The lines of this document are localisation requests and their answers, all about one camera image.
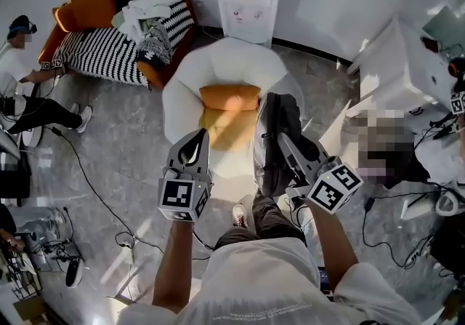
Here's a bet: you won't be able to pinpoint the person's right forearm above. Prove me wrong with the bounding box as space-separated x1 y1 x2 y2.
308 203 360 297

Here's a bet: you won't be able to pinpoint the orange couch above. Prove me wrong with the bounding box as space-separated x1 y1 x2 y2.
38 0 199 90

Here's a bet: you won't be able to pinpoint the large orange pillow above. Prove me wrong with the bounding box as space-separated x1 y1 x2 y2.
52 0 117 32

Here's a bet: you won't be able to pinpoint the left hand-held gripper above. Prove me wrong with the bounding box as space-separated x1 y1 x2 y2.
158 129 214 222

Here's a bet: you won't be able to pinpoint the white power strip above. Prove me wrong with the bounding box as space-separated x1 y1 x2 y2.
123 241 136 265

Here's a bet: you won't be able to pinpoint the black wire rack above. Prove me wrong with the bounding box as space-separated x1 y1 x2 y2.
0 239 43 299

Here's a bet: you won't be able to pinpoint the white cabinet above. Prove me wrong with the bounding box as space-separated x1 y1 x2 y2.
319 16 458 150

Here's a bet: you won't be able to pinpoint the orange back cushion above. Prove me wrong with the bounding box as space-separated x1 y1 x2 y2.
198 84 262 112

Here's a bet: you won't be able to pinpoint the white round device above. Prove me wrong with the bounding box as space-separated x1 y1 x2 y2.
65 257 85 289

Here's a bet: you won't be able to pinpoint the black hair dryer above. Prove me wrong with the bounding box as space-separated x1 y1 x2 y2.
447 56 465 81

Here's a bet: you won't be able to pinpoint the orange sofa with striped blanket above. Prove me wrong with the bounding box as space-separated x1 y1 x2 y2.
54 0 197 88

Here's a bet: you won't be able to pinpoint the dark red pouch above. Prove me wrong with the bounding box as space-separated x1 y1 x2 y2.
421 36 439 54

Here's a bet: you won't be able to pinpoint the white round armchair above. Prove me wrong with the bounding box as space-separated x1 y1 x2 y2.
161 36 306 179

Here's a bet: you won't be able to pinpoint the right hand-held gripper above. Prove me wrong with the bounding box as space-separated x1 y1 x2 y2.
278 133 364 214

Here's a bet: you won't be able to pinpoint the person's dark trousers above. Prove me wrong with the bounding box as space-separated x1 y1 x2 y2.
214 192 308 252

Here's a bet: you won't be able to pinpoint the person's left forearm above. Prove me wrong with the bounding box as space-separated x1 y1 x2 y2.
152 220 195 313

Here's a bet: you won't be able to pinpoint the black box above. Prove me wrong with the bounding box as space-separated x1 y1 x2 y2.
0 151 32 204

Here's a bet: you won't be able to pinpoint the person's left shoe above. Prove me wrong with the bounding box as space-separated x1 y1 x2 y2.
231 203 250 229

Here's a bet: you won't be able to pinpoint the yellow seat cushion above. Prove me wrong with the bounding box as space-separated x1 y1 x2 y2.
198 107 259 152

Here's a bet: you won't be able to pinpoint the person's white shirt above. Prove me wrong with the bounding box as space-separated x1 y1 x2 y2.
116 236 422 325

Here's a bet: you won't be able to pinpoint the white water dispenser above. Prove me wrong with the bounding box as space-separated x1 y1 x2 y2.
216 0 283 44

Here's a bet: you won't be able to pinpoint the black floor cable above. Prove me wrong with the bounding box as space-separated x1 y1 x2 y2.
363 188 437 270
50 126 214 262

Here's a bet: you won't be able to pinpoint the grey fringed throw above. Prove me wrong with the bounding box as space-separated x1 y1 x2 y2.
136 21 174 66

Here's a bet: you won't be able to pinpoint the dark backpack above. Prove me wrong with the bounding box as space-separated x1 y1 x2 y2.
253 92 320 197

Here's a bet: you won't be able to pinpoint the pile of white clothes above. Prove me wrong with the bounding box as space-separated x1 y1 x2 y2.
111 0 186 41

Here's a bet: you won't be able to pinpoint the greenish glass panel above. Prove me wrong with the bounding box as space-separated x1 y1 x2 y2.
423 3 465 59

